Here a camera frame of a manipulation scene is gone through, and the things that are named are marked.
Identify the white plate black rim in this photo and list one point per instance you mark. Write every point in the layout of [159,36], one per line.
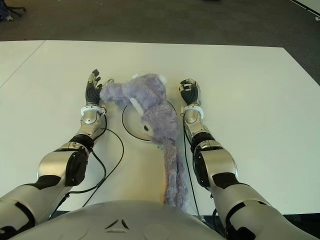
[132,122]

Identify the person leg with sneaker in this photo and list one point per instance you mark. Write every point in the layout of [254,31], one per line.
[6,15]

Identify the small white floor object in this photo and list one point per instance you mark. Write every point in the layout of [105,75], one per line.
[317,18]

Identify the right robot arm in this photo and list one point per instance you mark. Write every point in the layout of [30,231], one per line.
[217,165]

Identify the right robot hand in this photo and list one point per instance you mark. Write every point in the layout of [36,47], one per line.
[191,93]

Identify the black office chair base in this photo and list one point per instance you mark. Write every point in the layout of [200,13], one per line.
[17,10]

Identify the purple plush bunny doll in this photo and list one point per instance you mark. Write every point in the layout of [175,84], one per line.
[155,110]

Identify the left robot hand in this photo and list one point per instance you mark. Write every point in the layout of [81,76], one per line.
[93,95]

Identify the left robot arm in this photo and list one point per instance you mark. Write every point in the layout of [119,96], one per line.
[57,170]

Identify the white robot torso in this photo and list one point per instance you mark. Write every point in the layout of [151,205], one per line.
[120,220]

